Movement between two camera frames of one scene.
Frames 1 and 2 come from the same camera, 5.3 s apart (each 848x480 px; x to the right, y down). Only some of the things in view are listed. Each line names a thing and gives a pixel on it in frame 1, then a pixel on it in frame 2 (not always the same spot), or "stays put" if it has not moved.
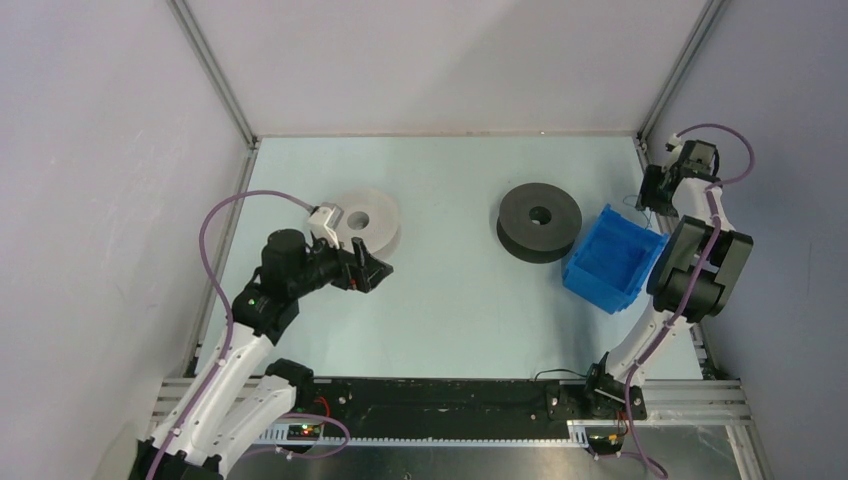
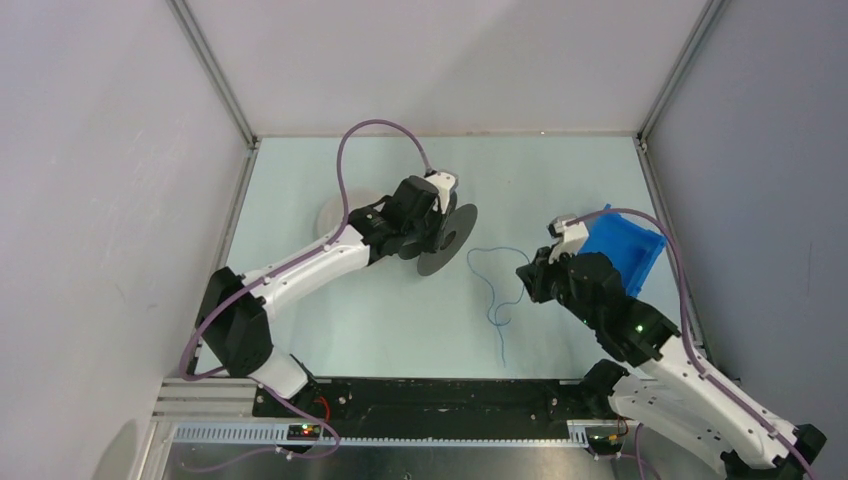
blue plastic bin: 614,260 stays put
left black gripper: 362,275 → 433,242
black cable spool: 538,223 → 460,222
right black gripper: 648,198 → 534,274
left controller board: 303,432 stays put
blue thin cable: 647,218 → 500,323
